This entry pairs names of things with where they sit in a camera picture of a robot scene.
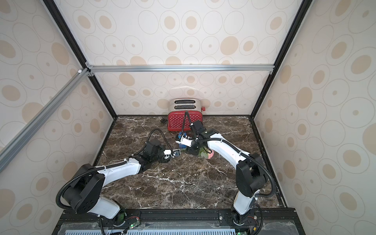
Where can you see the silver aluminium rail back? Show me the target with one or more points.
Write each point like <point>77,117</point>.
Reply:
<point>181,68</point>

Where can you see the black corner frame post right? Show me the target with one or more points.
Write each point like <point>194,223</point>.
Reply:
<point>301,13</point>

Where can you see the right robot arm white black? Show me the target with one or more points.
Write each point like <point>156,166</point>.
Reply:
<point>253,180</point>

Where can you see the red polka dot toaster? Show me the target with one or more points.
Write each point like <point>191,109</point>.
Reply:
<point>182,112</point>

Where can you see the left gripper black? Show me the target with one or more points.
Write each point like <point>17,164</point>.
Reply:
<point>165,161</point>

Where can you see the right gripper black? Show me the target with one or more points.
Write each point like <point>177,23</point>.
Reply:
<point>192,148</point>

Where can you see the blue tape dispenser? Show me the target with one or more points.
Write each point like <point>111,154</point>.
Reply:
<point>181,139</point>

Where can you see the silver aluminium rail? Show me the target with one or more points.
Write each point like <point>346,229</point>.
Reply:
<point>181,68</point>
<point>24,136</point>

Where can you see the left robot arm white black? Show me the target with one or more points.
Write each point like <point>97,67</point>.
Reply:
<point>82,193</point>

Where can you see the black corner frame post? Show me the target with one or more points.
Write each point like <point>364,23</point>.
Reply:
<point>66,32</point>
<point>301,13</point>

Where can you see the silver aluminium rail left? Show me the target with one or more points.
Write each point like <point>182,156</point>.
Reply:
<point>24,136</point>

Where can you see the black corner frame post left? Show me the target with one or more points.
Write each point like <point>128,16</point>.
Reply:
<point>66,32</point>

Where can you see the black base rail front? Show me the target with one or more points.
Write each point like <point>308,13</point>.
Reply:
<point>277,221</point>

